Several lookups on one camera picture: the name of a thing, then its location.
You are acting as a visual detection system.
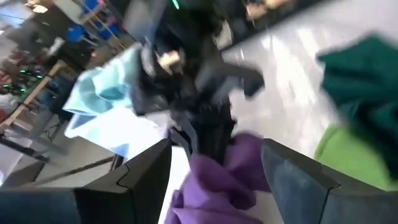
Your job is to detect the dark teal towel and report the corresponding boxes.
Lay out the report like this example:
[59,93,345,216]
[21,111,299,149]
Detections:
[316,34,398,180]

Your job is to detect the blue chair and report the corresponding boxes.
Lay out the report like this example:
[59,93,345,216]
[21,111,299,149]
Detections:
[66,24,86,44]
[101,21,121,40]

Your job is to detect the wooden bench frame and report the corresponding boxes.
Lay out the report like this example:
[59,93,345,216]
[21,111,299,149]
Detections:
[0,60,68,129]

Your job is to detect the light blue towel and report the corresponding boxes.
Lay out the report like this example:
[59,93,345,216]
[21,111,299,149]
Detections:
[63,42,170,160]

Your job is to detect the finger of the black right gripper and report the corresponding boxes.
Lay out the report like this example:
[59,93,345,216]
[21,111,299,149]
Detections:
[169,102,238,165]
[195,60,266,98]

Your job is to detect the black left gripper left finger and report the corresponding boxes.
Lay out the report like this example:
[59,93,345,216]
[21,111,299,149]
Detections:
[73,138,173,224]

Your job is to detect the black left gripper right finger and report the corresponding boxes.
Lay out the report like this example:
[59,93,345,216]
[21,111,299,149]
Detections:
[261,138,398,224]

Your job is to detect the purple towel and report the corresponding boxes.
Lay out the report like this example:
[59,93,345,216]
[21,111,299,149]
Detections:
[164,133,272,224]

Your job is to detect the person's hand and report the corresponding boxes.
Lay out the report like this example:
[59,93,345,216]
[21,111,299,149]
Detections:
[244,2,269,20]

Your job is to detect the lime green towel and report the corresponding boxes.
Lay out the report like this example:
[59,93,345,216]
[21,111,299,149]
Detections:
[313,124,398,192]

